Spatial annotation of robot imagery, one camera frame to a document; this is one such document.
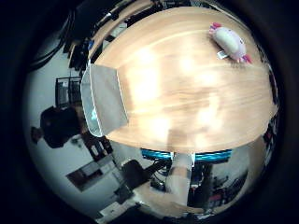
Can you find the white pink axolotl plush toy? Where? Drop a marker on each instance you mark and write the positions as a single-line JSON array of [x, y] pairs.
[[230, 42]]

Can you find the black office chair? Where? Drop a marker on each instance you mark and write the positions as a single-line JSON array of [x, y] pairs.
[[134, 174]]

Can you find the wooden side desk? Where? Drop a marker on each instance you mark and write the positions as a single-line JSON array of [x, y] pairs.
[[121, 21]]

